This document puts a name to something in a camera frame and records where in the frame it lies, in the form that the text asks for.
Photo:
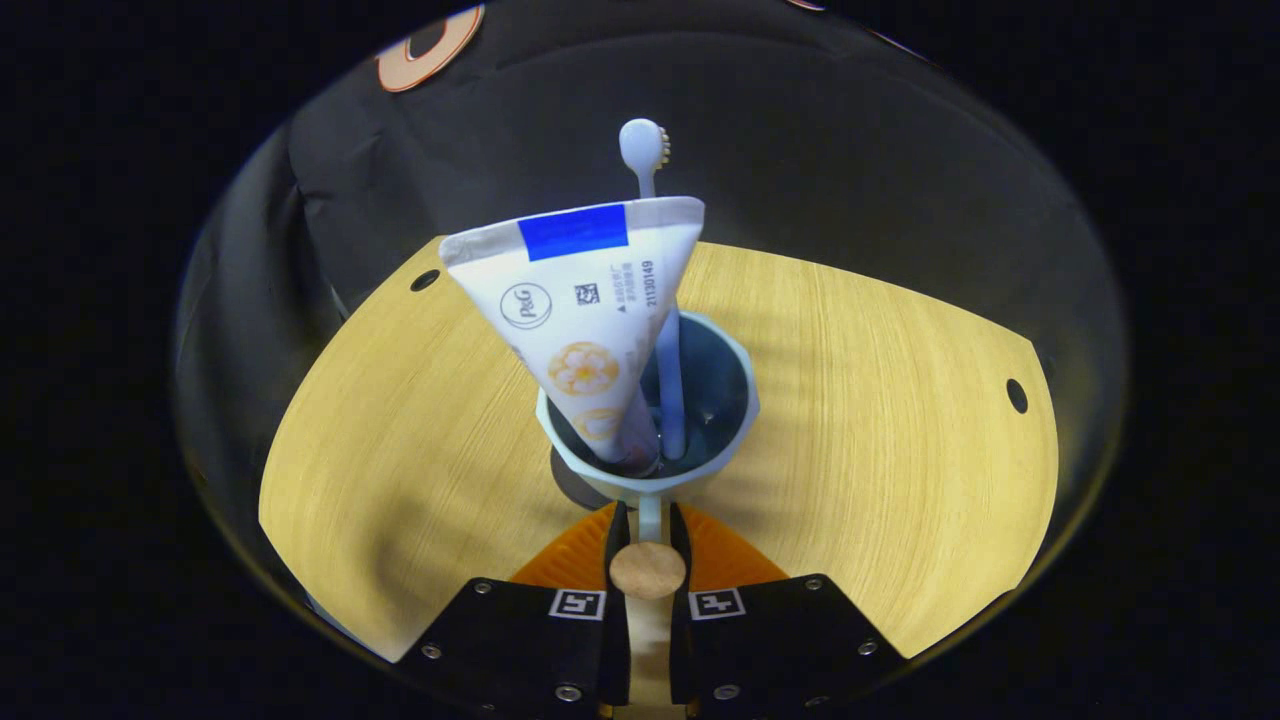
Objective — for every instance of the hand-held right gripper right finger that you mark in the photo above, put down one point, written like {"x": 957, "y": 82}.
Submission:
{"x": 770, "y": 650}

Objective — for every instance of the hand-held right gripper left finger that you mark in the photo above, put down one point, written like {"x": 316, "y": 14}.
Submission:
{"x": 520, "y": 650}

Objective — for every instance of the white toothpaste tube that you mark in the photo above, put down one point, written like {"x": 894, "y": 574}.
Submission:
{"x": 580, "y": 320}

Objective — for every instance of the white toothbrush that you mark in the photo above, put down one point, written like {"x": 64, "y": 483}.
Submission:
{"x": 642, "y": 145}

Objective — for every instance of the black backdrop cloth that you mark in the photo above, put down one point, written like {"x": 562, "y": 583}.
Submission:
{"x": 850, "y": 150}

